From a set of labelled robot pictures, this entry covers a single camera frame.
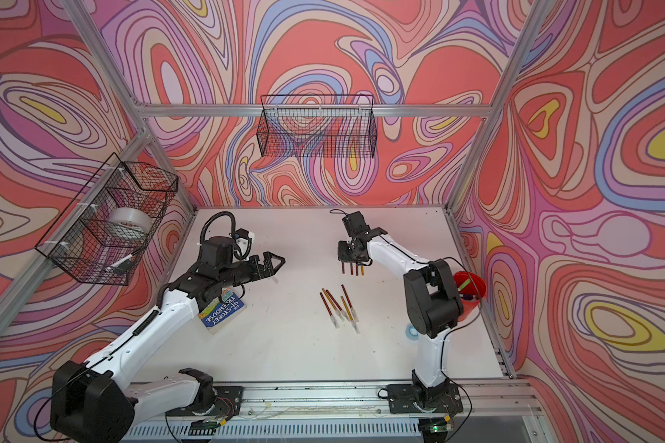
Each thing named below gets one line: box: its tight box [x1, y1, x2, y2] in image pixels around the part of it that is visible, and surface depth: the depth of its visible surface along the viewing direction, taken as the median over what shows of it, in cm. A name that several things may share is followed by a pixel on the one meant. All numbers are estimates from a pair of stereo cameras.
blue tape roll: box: [405, 323, 420, 341], surface depth 86 cm
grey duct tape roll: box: [108, 206, 154, 234], surface depth 75 cm
